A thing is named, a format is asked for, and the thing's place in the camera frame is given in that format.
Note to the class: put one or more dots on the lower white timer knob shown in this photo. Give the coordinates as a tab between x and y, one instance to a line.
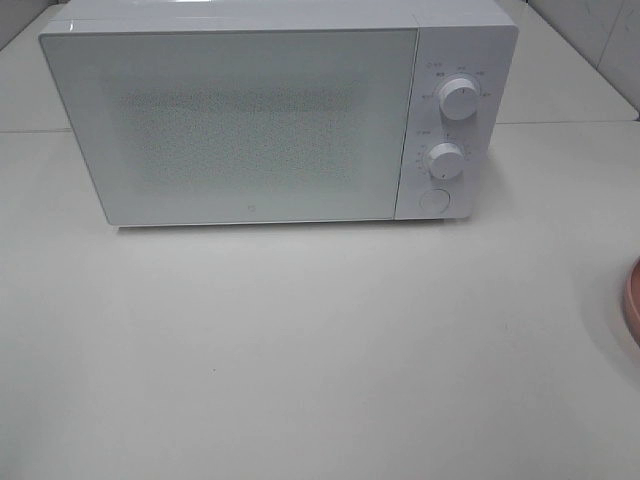
445	161

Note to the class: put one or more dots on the round white door button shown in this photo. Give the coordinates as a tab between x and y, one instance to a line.
435	202

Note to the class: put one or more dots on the white microwave oven body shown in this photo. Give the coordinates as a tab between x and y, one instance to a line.
477	38

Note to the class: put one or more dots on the white microwave door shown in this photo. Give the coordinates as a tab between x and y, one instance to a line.
240	127

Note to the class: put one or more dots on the upper white power knob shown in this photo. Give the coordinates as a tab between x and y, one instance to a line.
458	96

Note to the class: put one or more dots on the pink round plate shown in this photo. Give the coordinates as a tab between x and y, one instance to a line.
630	301

